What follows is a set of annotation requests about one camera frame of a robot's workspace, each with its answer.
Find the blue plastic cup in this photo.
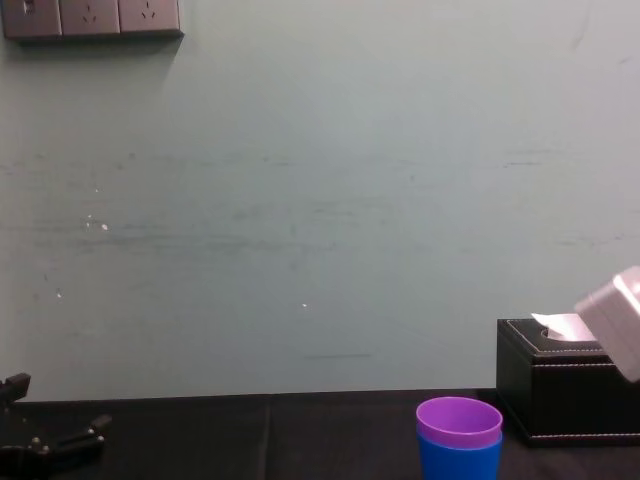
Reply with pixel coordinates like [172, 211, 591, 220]
[416, 428, 504, 480]

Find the black tablecloth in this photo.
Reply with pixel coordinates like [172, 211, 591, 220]
[0, 385, 640, 480]

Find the purple plastic cup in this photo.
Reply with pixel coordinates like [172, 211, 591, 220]
[415, 396, 504, 448]

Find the white paper tissue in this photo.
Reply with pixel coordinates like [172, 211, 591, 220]
[530, 311, 600, 344]

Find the black leather tissue box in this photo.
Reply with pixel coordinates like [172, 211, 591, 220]
[495, 315, 640, 449]

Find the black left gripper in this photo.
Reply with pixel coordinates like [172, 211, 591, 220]
[0, 372, 114, 480]

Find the grey wall socket plate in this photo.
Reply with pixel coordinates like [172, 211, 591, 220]
[58, 0, 122, 37]
[117, 0, 182, 35]

